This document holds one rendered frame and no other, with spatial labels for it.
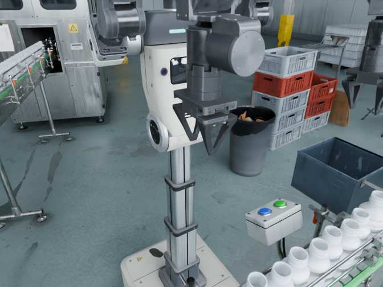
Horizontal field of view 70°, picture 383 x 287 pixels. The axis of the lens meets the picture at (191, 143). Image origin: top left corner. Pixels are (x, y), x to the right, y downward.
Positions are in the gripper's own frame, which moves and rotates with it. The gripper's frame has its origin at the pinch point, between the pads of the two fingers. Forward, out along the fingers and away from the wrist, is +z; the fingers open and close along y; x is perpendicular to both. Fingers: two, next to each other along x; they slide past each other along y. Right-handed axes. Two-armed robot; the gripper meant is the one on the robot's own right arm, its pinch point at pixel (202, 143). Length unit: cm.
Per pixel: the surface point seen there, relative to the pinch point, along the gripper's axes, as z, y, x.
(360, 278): 40, 20, 36
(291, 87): 63, -159, 227
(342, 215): 27.9, 10.4, 39.1
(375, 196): 19.9, 14.6, 42.5
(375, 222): 26, 17, 42
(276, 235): 32.1, 3.6, 22.2
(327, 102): 101, -171, 321
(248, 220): 30.9, -3.7, 18.8
